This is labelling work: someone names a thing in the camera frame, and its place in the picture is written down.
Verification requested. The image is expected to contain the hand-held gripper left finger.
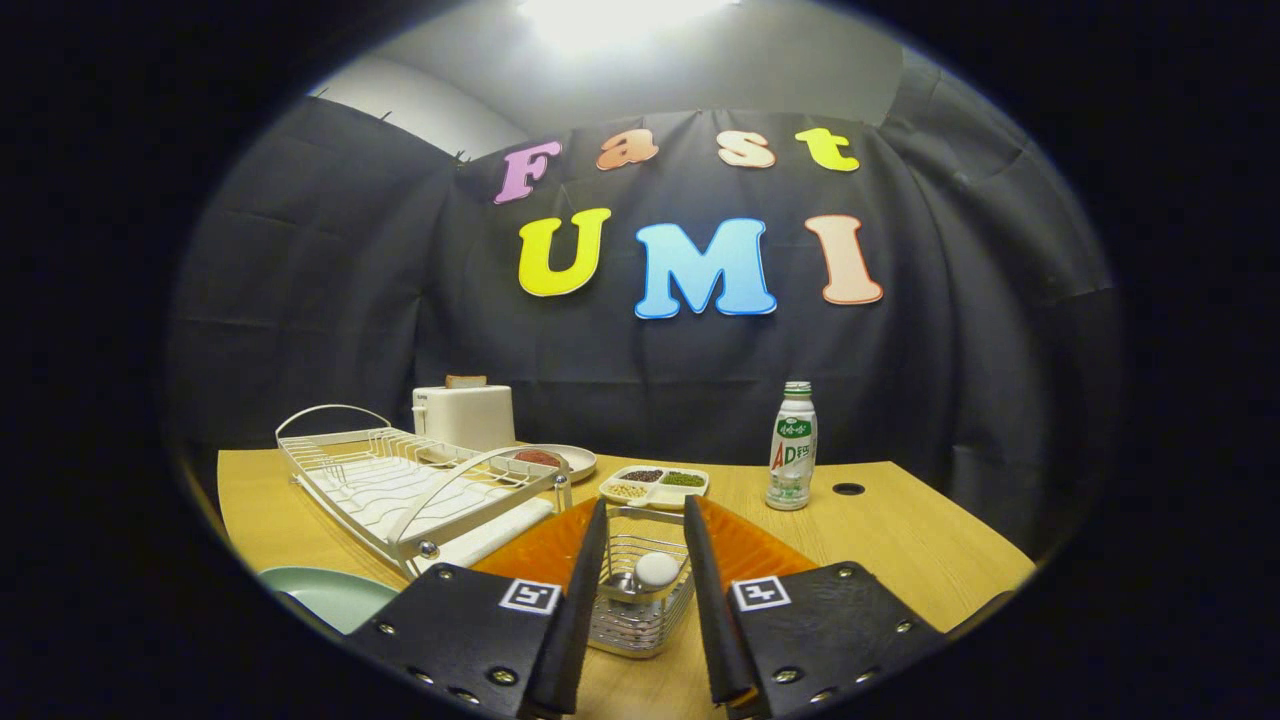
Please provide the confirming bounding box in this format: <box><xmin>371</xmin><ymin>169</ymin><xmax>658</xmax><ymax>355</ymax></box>
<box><xmin>345</xmin><ymin>497</ymin><xmax>611</xmax><ymax>720</ymax></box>

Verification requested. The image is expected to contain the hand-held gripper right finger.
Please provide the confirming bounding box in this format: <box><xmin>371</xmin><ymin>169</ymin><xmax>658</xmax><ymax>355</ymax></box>
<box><xmin>682</xmin><ymin>494</ymin><xmax>946</xmax><ymax>720</ymax></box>

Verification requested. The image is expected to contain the metal wire basket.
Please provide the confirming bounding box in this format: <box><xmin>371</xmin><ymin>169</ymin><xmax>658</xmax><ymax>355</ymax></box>
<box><xmin>587</xmin><ymin>505</ymin><xmax>696</xmax><ymax>659</ymax></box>

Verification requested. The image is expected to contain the spoon with checkered handle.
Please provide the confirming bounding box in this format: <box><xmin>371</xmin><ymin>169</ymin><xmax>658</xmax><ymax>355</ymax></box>
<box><xmin>600</xmin><ymin>550</ymin><xmax>683</xmax><ymax>601</ymax></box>

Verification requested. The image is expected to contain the white wire dish rack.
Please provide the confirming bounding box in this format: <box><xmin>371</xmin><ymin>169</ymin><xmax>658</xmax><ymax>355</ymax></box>
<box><xmin>275</xmin><ymin>404</ymin><xmax>573</xmax><ymax>581</ymax></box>

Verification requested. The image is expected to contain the pale green plate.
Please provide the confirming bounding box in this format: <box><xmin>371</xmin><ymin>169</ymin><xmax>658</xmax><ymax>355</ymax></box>
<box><xmin>258</xmin><ymin>566</ymin><xmax>401</xmax><ymax>636</ymax></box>

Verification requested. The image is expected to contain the white divided dish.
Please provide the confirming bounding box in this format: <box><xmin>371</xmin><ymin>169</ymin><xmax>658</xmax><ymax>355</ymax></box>
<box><xmin>598</xmin><ymin>464</ymin><xmax>711</xmax><ymax>512</ymax></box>

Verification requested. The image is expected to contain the beige round plate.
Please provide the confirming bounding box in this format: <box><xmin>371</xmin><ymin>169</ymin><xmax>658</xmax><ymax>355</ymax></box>
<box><xmin>490</xmin><ymin>443</ymin><xmax>598</xmax><ymax>483</ymax></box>

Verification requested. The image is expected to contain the white drink bottle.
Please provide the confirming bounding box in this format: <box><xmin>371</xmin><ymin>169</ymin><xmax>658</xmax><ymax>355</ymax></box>
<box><xmin>765</xmin><ymin>381</ymin><xmax>818</xmax><ymax>512</ymax></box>

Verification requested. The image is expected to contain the white toaster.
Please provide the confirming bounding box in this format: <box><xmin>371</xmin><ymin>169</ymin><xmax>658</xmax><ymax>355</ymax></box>
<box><xmin>412</xmin><ymin>384</ymin><xmax>517</xmax><ymax>453</ymax></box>

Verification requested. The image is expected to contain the white drain tray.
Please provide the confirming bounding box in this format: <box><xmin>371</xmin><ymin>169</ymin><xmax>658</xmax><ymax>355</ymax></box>
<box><xmin>300</xmin><ymin>455</ymin><xmax>554</xmax><ymax>571</ymax></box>

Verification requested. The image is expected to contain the black backdrop cloth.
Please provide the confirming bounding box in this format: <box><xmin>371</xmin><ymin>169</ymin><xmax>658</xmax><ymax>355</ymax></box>
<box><xmin>165</xmin><ymin>50</ymin><xmax>1121</xmax><ymax>561</ymax></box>

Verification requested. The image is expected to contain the large ceiling light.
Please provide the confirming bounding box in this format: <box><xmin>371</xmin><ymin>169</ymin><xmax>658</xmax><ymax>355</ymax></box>
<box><xmin>515</xmin><ymin>0</ymin><xmax>741</xmax><ymax>46</ymax></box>

